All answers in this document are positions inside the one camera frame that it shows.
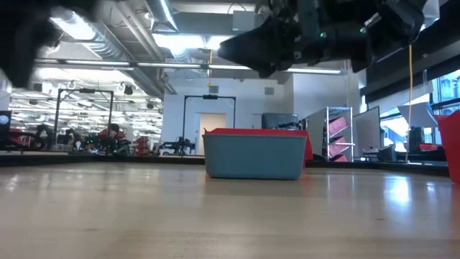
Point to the blue-grey plastic basket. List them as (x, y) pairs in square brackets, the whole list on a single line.
[(253, 156)]

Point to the long red plastic bin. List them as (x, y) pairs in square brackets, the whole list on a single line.
[(451, 144), (258, 131)]

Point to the black background robot arm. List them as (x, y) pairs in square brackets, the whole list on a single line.
[(178, 145)]

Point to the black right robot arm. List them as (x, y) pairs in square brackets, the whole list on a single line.
[(399, 18)]

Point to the black gantry frame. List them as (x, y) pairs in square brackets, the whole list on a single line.
[(84, 90), (210, 96)]

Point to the person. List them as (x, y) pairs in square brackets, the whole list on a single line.
[(113, 135)]

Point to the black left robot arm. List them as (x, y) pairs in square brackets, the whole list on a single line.
[(21, 36)]

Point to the metal rack with red bins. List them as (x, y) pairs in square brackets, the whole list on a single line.
[(338, 133)]

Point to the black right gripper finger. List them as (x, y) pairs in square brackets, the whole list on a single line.
[(262, 46), (269, 72)]

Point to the grey partition panel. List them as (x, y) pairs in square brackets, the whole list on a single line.
[(366, 133)]

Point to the black aluminium table frame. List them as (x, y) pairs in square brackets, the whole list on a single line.
[(72, 160)]

